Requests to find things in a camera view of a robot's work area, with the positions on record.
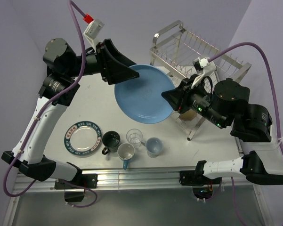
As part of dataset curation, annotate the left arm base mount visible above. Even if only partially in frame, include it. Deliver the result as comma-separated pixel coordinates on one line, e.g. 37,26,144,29
54,173,98,203

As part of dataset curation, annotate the grey blue plastic cup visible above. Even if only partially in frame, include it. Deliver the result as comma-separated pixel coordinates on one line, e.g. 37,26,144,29
145,137,163,158

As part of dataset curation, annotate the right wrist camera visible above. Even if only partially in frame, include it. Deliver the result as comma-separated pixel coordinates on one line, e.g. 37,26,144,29
191,57,216,89

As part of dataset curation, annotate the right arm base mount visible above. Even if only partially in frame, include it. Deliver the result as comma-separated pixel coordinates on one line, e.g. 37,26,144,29
179,170,222,203

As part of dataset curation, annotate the black bowl tan outside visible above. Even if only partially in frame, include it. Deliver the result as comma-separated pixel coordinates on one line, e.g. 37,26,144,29
179,109,197,121

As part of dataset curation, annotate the clear plastic glass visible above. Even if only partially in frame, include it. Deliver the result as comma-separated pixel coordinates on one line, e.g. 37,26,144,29
126,129,143,148

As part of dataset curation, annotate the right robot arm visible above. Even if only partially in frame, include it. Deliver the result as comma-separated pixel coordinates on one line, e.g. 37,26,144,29
162,79,283,186

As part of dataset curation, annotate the stainless steel dish rack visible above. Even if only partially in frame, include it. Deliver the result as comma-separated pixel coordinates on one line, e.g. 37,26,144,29
149,20,252,141

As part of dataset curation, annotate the blue plastic plate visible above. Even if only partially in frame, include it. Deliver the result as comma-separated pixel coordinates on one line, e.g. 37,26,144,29
114,64,175,124

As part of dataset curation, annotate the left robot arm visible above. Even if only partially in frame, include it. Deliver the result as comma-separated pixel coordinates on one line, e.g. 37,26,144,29
1,38,139,188

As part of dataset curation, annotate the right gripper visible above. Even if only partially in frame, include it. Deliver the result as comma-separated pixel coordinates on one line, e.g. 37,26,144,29
161,73,227,128

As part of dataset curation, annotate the white plate green rim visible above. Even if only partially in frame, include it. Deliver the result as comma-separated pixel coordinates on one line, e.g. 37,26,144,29
64,121,102,156

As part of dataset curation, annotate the aluminium mounting rail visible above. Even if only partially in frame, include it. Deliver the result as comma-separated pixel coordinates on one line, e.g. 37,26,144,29
12,167,252,194

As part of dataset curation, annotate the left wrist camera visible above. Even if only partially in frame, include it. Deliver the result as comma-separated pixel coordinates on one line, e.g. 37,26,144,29
83,14,105,49

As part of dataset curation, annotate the black mug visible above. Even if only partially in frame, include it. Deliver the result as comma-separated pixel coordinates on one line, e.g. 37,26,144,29
102,131,121,155

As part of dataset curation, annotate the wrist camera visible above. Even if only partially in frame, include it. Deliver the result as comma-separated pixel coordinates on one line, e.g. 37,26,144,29
83,14,105,49
191,57,216,89

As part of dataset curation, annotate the teal mug white inside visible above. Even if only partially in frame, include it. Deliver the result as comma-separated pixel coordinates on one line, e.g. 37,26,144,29
117,143,135,170

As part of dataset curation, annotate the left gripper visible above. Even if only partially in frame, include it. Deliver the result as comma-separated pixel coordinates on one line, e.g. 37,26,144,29
65,39,139,85

